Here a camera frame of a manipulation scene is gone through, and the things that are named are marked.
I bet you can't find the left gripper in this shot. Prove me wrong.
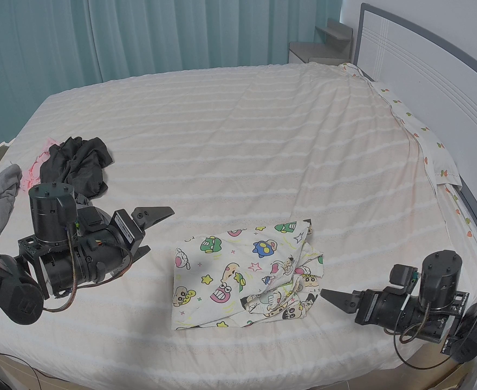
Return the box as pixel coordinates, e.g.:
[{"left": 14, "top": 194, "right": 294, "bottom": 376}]
[{"left": 80, "top": 206, "right": 176, "bottom": 284}]

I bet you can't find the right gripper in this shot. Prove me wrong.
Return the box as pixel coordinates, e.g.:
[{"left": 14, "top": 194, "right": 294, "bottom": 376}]
[{"left": 320, "top": 289, "right": 427, "bottom": 334}]

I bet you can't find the white printed pyjama top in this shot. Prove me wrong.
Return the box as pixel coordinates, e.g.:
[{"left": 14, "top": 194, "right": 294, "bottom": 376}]
[{"left": 170, "top": 219, "right": 325, "bottom": 331}]

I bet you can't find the bed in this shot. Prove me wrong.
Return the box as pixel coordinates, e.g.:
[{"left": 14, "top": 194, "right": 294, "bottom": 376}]
[{"left": 0, "top": 2, "right": 477, "bottom": 390}]

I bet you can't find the black garment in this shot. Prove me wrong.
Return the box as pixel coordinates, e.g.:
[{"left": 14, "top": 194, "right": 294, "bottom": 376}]
[{"left": 39, "top": 136, "right": 114, "bottom": 200}]

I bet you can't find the pink garment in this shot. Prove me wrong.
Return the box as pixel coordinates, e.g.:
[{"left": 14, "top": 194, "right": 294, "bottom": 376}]
[{"left": 19, "top": 137, "right": 59, "bottom": 193}]

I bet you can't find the light grey garment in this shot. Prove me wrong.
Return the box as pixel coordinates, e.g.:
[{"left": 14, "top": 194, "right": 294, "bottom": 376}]
[{"left": 0, "top": 163, "right": 23, "bottom": 242}]

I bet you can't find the white printed pillow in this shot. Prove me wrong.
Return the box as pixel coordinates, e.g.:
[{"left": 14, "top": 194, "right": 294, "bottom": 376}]
[{"left": 339, "top": 61, "right": 463, "bottom": 189}]

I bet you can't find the blue-green curtain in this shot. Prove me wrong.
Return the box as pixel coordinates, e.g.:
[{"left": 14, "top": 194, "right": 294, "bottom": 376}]
[{"left": 0, "top": 0, "right": 345, "bottom": 156}]

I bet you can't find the grey white bedside table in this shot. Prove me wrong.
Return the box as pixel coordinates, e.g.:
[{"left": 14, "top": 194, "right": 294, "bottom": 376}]
[{"left": 288, "top": 18, "right": 354, "bottom": 66}]

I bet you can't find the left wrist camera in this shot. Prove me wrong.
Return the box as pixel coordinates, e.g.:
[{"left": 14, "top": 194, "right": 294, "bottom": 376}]
[{"left": 77, "top": 207, "right": 110, "bottom": 235}]

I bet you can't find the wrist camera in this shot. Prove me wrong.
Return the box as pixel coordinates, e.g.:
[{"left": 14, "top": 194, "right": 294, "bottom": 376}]
[
  {"left": 77, "top": 207, "right": 110, "bottom": 235},
  {"left": 389, "top": 264, "right": 420, "bottom": 296}
]

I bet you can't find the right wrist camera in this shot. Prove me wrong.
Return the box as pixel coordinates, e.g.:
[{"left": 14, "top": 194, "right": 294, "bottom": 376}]
[{"left": 389, "top": 264, "right": 420, "bottom": 296}]

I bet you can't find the black cable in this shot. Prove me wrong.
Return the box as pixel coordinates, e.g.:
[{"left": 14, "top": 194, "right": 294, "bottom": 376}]
[
  {"left": 0, "top": 352, "right": 45, "bottom": 390},
  {"left": 43, "top": 226, "right": 135, "bottom": 313},
  {"left": 393, "top": 327, "right": 459, "bottom": 370}
]

